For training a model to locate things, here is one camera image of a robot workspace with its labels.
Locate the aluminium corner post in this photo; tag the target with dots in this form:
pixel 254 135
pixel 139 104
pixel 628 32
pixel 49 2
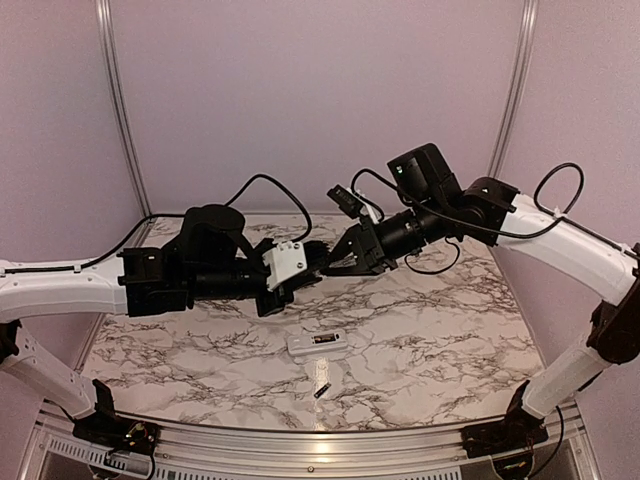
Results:
pixel 123 125
pixel 516 87

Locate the small clear-handled screwdriver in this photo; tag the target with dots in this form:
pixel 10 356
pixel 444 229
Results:
pixel 346 262

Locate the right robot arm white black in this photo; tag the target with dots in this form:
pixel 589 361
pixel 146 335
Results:
pixel 546 256

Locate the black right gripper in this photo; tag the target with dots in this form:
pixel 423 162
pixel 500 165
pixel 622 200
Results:
pixel 366 237

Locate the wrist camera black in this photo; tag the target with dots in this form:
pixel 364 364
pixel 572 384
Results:
pixel 288 259
pixel 346 201

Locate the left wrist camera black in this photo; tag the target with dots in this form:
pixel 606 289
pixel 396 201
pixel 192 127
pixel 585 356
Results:
pixel 288 259

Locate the black battery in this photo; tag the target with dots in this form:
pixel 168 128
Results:
pixel 325 338
pixel 322 390

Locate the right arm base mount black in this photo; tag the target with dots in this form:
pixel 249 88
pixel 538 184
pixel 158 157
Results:
pixel 496 437

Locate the white remote control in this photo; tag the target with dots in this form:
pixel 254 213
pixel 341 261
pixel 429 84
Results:
pixel 302 345

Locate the right aluminium corner post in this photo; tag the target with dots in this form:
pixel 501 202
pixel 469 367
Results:
pixel 516 87

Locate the left aluminium corner post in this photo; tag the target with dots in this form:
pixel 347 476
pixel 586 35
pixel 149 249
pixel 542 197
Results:
pixel 123 125

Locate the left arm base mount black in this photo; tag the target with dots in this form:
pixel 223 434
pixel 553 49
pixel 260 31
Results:
pixel 119 434

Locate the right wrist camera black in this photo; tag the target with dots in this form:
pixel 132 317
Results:
pixel 346 201

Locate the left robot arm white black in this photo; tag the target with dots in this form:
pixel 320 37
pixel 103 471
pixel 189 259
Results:
pixel 209 259

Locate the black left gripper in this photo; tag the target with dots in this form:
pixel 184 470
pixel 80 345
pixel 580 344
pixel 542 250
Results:
pixel 286 294

